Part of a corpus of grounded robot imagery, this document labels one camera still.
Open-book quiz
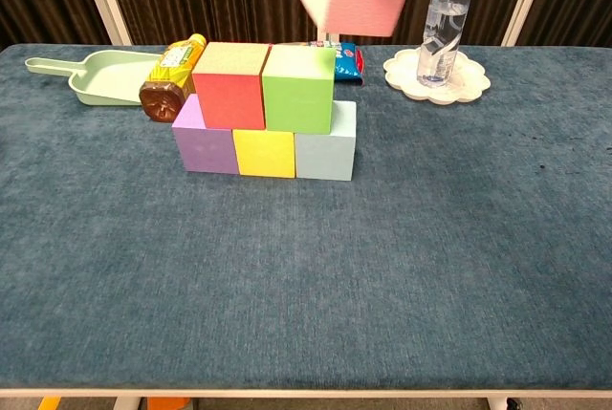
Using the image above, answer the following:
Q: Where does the green cube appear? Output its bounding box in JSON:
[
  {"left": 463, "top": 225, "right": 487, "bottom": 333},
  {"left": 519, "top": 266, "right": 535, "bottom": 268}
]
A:
[{"left": 261, "top": 44, "right": 337, "bottom": 136}]

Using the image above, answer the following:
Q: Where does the white cube block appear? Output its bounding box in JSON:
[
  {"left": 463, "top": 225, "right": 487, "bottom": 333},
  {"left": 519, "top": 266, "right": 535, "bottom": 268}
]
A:
[{"left": 294, "top": 99, "right": 358, "bottom": 183}]

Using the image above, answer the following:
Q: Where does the red block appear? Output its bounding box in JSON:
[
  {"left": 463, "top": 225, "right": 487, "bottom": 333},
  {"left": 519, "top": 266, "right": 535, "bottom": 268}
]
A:
[{"left": 191, "top": 41, "right": 273, "bottom": 131}]

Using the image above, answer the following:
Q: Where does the yellow cube block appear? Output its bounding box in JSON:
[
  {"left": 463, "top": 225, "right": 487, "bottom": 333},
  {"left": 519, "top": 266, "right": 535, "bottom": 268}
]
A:
[{"left": 232, "top": 127, "right": 297, "bottom": 179}]

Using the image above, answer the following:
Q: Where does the purple cube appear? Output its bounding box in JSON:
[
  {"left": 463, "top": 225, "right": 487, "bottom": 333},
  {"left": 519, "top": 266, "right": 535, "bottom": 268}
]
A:
[{"left": 171, "top": 93, "right": 241, "bottom": 176}]

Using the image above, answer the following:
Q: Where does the clear plastic water bottle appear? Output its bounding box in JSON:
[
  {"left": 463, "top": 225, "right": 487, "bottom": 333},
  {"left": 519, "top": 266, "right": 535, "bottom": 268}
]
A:
[{"left": 416, "top": 0, "right": 475, "bottom": 89}]

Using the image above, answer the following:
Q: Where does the white flower-shaped plate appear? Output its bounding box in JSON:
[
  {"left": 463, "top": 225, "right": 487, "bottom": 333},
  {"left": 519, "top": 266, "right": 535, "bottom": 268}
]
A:
[{"left": 382, "top": 44, "right": 492, "bottom": 106}]

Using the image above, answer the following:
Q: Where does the blue and red snack bag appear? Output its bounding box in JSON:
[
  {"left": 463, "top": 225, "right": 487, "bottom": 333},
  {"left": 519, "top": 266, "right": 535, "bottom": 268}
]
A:
[{"left": 291, "top": 39, "right": 365, "bottom": 87}]

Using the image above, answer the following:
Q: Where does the tea bottle with yellow label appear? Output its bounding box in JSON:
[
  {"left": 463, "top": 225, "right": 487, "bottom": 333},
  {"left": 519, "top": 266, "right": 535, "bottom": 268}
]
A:
[{"left": 139, "top": 32, "right": 210, "bottom": 123}]

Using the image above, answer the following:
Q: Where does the mint green plastic dustpan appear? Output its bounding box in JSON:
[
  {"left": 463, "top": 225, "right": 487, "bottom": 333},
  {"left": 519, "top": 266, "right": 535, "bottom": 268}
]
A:
[{"left": 24, "top": 50, "right": 166, "bottom": 107}]

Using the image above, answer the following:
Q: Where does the blue fabric table cloth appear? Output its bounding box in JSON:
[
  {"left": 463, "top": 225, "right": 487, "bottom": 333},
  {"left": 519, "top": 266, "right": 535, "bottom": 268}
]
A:
[{"left": 0, "top": 43, "right": 612, "bottom": 391}]

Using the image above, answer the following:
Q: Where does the orange plastic object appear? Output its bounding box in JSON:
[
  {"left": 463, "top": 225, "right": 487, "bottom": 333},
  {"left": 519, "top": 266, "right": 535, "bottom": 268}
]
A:
[{"left": 146, "top": 397, "right": 188, "bottom": 410}]

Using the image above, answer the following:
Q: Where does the white table frame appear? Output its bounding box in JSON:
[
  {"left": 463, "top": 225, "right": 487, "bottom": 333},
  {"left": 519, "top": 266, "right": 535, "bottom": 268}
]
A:
[{"left": 0, "top": 386, "right": 612, "bottom": 410}]

